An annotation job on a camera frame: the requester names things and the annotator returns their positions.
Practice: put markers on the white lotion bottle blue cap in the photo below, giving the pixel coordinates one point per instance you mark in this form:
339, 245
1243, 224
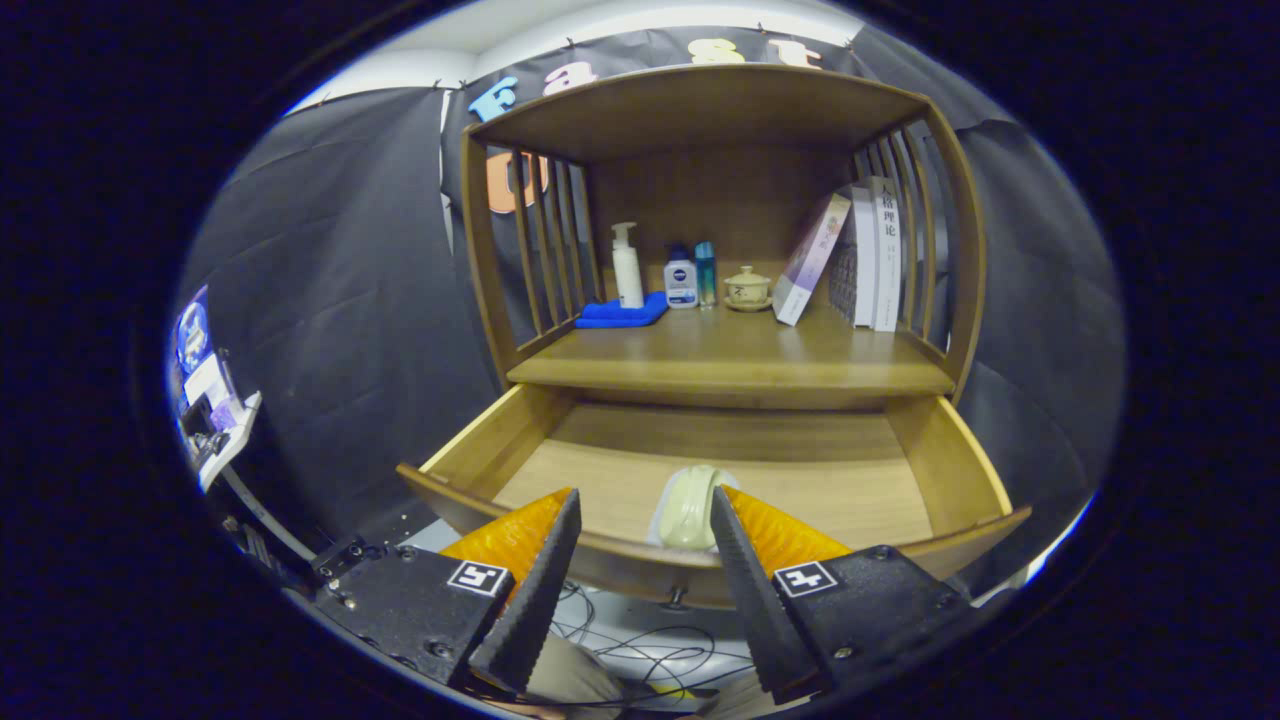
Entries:
681, 285

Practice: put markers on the wooden drawer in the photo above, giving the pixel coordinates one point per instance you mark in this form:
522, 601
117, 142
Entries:
800, 470

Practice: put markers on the wooden countertop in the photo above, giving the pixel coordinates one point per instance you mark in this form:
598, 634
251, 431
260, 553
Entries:
740, 350

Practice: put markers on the cream lidded tea cup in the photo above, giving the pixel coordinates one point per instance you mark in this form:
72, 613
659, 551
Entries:
747, 290

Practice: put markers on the blue glass bottle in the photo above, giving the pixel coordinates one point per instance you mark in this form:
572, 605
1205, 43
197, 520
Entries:
705, 275

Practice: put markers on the blue folded cloth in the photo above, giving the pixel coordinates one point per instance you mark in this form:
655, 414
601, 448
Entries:
615, 316

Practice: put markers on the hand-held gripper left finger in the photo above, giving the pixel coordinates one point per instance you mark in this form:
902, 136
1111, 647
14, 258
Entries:
535, 600

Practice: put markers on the pale green teapot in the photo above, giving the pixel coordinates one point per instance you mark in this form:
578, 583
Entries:
690, 505

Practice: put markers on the wooden cabinet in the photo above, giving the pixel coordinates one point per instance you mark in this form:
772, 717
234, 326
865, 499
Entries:
690, 110

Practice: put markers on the black metal stand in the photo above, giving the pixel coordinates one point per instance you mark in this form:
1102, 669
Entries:
345, 558

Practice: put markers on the black patterned book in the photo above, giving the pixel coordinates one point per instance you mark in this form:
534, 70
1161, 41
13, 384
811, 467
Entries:
845, 285

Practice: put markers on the purple and white book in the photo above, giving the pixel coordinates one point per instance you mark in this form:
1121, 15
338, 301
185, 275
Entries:
810, 260

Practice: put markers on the white pump bottle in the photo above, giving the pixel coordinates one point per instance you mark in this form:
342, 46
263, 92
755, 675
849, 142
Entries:
628, 275

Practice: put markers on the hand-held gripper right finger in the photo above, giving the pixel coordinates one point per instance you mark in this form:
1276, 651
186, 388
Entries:
760, 610

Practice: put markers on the printed poster board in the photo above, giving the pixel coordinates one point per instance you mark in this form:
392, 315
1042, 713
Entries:
195, 340

